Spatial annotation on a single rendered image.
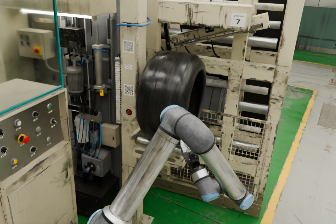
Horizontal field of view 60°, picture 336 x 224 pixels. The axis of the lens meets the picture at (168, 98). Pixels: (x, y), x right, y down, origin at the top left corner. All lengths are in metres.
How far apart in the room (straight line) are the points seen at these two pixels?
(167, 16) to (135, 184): 1.14
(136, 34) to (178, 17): 0.33
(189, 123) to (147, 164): 0.27
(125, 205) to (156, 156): 0.25
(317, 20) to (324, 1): 0.60
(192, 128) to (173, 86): 0.47
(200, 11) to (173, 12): 0.19
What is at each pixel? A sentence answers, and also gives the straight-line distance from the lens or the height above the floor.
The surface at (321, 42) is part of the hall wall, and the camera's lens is 10.84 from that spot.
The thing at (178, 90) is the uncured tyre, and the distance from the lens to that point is 1.61.
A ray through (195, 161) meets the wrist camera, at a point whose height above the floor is 0.98.
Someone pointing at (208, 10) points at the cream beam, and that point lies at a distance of 1.92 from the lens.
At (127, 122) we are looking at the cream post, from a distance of 2.04.
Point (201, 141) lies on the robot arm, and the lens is 1.20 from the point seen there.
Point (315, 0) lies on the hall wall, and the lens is 10.83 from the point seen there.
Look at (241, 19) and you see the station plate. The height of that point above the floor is 1.71.
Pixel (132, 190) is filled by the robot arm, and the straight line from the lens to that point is 1.34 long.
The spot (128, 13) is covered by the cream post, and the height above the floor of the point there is 1.71.
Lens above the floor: 1.89
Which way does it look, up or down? 22 degrees down
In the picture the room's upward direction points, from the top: 3 degrees clockwise
